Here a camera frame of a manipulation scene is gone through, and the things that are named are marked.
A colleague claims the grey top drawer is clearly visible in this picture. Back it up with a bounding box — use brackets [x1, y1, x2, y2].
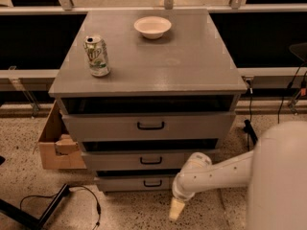
[62, 112, 235, 142]

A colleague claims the grey middle drawer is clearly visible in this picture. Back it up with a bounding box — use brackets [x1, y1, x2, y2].
[82, 149, 219, 171]

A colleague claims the grey drawer cabinet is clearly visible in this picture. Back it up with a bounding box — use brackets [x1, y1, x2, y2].
[50, 9, 247, 179]

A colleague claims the metal bracket left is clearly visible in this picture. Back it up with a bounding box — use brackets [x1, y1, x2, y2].
[9, 66, 40, 117]

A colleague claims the metal window rail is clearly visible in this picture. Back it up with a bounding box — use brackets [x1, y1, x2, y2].
[0, 0, 307, 16]

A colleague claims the black cable floor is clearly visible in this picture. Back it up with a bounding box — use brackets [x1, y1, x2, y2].
[246, 80, 254, 151]
[19, 185, 103, 230]

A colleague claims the grey drawer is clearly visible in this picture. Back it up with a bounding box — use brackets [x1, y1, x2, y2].
[94, 174, 175, 192]
[82, 149, 219, 171]
[62, 112, 235, 142]

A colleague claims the black cable left floor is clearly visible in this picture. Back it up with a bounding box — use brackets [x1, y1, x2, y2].
[19, 185, 103, 230]

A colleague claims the green soda can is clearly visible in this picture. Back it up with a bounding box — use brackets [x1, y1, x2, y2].
[83, 34, 110, 78]

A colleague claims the grey bottom drawer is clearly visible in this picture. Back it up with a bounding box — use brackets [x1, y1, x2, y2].
[94, 174, 175, 192]

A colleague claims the white paper bowl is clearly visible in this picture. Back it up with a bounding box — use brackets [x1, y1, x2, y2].
[134, 16, 172, 39]

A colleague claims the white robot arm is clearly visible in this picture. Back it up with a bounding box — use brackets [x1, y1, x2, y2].
[169, 121, 307, 230]

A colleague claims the black stand leg left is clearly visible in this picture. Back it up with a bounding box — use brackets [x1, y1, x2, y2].
[0, 183, 71, 230]

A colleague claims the brown cardboard box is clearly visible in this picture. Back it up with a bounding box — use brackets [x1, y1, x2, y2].
[38, 103, 85, 170]

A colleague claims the black cable right floor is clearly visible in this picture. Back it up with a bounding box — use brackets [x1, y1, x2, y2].
[246, 80, 254, 151]

